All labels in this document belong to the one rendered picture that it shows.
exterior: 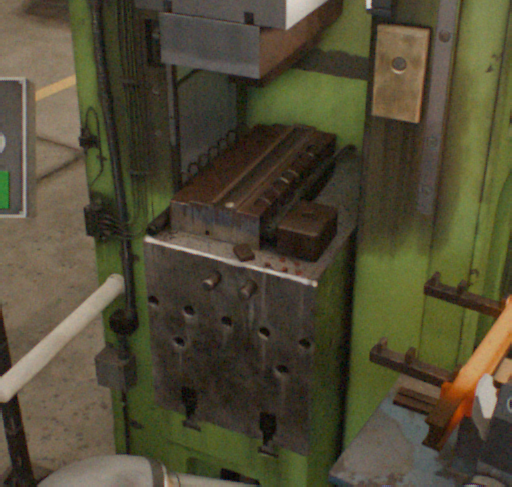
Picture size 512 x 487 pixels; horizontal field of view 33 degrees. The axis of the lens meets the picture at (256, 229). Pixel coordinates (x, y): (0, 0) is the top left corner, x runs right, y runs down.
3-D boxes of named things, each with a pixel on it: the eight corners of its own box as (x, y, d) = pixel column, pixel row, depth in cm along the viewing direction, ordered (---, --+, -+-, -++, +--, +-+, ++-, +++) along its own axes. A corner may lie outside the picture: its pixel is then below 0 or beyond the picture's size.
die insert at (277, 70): (263, 88, 165) (263, 58, 162) (228, 82, 168) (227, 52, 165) (321, 42, 189) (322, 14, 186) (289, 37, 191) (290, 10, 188)
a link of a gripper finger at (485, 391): (459, 403, 113) (478, 456, 105) (465, 368, 110) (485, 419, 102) (483, 403, 113) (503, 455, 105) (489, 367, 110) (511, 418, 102)
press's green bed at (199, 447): (301, 598, 208) (307, 456, 185) (166, 543, 222) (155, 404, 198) (375, 446, 252) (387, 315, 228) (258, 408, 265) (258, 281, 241)
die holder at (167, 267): (308, 457, 184) (316, 283, 161) (153, 405, 198) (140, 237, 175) (389, 315, 228) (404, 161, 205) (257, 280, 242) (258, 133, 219)
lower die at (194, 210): (259, 250, 171) (259, 212, 167) (170, 227, 178) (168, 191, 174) (334, 163, 204) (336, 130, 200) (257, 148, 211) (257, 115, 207)
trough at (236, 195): (236, 213, 169) (236, 207, 169) (212, 207, 171) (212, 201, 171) (316, 132, 202) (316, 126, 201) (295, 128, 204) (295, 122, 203)
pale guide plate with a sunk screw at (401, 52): (417, 124, 157) (427, 32, 149) (370, 115, 161) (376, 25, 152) (421, 119, 159) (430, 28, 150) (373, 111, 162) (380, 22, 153)
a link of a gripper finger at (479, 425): (462, 404, 107) (481, 456, 99) (463, 394, 106) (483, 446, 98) (500, 403, 107) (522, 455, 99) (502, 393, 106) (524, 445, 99)
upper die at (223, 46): (259, 79, 153) (259, 26, 148) (161, 62, 160) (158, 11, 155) (342, 14, 186) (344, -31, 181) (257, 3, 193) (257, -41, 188)
